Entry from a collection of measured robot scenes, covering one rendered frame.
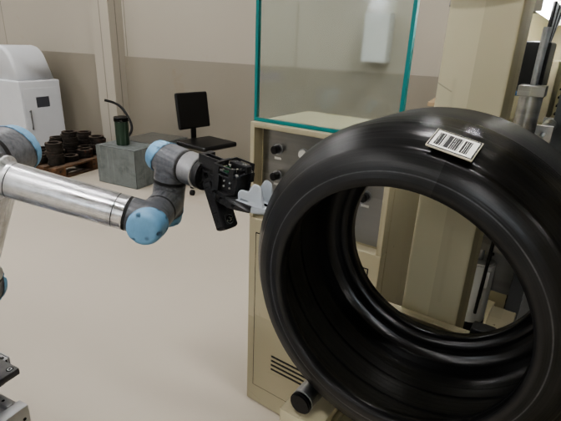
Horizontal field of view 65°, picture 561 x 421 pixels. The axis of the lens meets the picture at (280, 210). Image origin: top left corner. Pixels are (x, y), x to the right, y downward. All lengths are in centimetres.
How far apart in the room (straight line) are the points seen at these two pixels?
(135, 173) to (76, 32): 270
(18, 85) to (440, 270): 609
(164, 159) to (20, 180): 28
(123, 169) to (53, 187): 407
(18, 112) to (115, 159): 201
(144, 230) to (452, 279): 67
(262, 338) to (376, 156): 141
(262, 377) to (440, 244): 124
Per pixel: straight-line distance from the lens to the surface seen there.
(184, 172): 97
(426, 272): 107
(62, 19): 720
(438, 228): 102
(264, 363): 201
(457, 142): 60
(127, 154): 495
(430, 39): 459
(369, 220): 150
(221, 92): 546
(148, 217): 91
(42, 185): 100
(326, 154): 67
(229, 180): 90
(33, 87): 675
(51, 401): 237
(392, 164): 61
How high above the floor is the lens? 154
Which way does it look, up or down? 21 degrees down
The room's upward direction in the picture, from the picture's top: 2 degrees clockwise
